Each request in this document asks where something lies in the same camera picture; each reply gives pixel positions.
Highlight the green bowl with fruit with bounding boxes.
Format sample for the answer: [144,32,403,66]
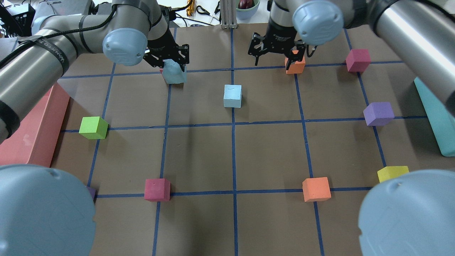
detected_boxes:
[236,0,260,20]

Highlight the aluminium frame post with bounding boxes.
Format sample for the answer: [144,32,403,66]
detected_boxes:
[220,0,238,30]

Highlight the purple block right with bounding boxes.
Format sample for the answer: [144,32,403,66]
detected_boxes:
[363,102,395,126]

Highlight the orange block near right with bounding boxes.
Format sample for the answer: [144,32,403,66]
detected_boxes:
[302,177,332,202]

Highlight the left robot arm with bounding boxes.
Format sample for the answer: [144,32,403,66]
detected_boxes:
[1,0,189,256]

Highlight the light blue block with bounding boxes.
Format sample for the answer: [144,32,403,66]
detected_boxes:
[223,84,242,108]
[161,59,187,84]

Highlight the purple block left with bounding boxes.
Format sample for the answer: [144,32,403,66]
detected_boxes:
[86,186,97,201]

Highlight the orange block far right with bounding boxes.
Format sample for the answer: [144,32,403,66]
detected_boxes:
[285,55,306,75]

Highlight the yellow block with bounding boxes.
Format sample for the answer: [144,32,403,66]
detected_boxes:
[377,166,409,183]

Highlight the brass cylinder tool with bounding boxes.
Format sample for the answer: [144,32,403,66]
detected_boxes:
[186,0,196,17]

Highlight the purple block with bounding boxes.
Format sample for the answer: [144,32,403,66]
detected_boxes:
[363,102,395,126]
[86,186,97,201]

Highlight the orange block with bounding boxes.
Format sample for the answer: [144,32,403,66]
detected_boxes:
[302,177,332,202]
[285,55,306,75]

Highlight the pink plastic bin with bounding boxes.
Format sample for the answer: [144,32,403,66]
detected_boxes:
[0,83,70,167]

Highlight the black scissors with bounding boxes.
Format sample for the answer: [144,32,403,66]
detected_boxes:
[196,5,221,16]

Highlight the teal plastic bin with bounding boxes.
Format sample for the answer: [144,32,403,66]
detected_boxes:
[414,77,455,157]

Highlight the green block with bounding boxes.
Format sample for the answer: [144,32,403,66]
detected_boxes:
[79,116,109,140]

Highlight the dark pink block near left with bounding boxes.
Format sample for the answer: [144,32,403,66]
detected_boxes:
[144,178,171,202]

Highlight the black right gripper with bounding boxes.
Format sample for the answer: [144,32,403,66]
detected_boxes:
[248,30,305,71]

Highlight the pink block far right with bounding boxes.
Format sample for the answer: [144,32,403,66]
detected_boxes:
[346,49,371,73]

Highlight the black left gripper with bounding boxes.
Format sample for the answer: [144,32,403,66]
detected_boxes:
[144,39,189,72]

